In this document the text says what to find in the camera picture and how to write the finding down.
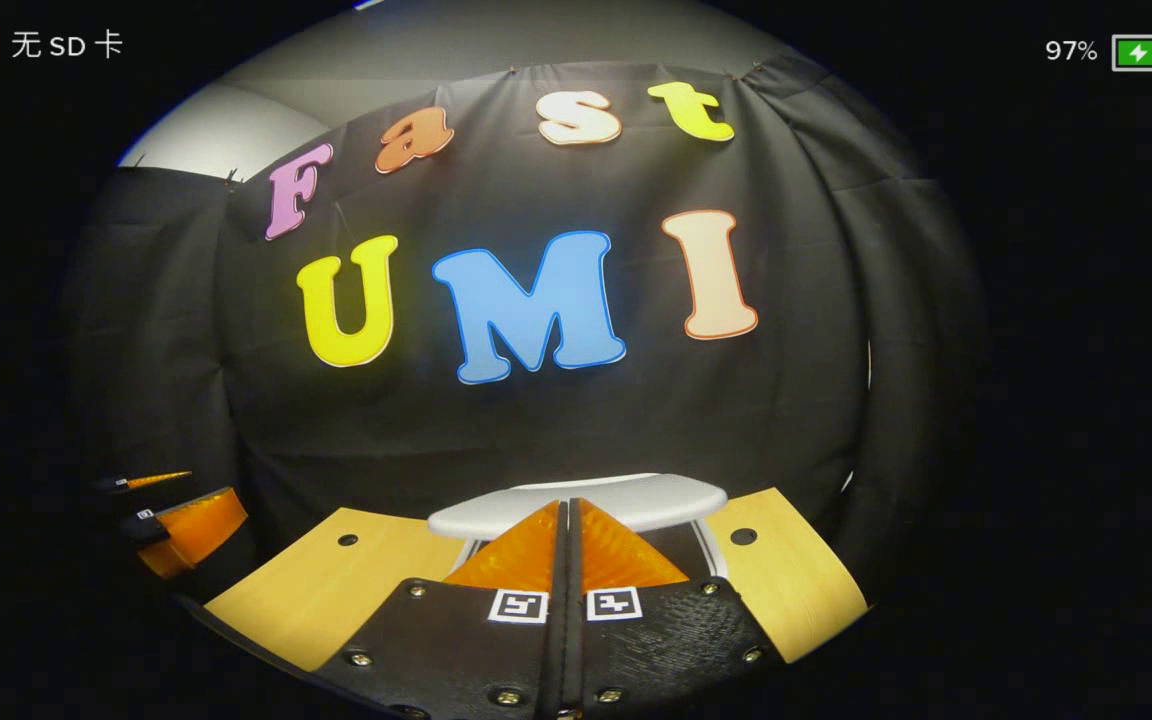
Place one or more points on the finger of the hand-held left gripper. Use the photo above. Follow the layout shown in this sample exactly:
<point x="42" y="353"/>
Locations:
<point x="136" y="482"/>
<point x="191" y="530"/>

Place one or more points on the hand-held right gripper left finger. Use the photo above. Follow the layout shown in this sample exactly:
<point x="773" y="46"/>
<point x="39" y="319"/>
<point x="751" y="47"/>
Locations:
<point x="548" y="670"/>

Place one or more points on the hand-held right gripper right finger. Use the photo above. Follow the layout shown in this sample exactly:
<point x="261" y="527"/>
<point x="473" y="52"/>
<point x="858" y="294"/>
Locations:
<point x="578" y="665"/>

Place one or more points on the white desktop garbage bin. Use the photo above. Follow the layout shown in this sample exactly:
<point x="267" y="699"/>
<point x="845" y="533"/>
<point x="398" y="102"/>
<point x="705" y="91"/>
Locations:
<point x="636" y="500"/>

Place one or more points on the wooden desktop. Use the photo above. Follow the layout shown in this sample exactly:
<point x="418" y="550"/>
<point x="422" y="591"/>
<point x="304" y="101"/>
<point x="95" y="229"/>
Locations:
<point x="316" y="590"/>

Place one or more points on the black backdrop cloth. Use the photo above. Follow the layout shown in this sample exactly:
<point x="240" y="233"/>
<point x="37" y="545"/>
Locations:
<point x="536" y="430"/>

